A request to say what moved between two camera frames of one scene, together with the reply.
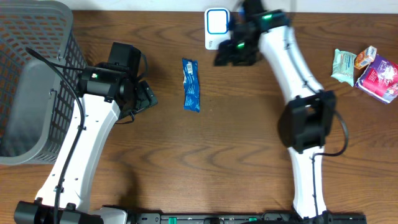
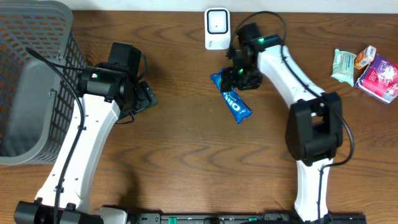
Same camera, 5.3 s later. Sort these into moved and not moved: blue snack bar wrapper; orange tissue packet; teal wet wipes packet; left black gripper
Moved: blue snack bar wrapper
Not moved: left black gripper; orange tissue packet; teal wet wipes packet
